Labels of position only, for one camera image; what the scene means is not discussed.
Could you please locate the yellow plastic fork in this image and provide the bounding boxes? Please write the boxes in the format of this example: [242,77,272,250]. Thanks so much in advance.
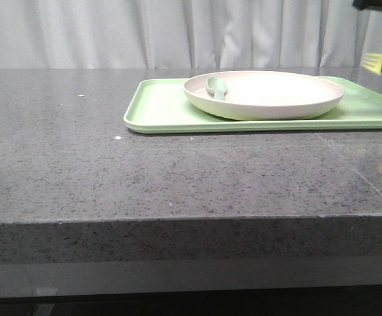
[361,53,382,73]

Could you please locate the beige round plate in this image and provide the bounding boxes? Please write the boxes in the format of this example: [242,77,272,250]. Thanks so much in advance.
[183,70,345,121]

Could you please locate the sage green spoon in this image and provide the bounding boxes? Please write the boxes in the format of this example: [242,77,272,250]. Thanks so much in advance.
[206,76,227,101]

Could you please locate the light green tray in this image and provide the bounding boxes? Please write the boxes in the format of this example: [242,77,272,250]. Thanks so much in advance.
[124,76,382,134]

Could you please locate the white curtain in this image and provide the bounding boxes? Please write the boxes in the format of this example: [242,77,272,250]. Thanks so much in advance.
[0,1,382,69]

